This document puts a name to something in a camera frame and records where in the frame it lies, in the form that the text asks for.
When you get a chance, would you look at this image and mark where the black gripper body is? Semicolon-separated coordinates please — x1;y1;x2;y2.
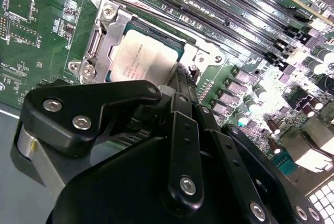
45;102;253;224

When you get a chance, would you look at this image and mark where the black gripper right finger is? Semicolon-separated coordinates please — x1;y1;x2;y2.
187;68;326;224

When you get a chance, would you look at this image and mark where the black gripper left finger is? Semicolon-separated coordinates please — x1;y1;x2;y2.
10;68;205;209

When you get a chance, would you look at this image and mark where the silver CPU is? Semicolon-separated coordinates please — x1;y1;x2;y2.
104;20;186;85

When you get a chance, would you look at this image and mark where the metal locking lever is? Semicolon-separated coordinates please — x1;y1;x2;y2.
103;0;230;25

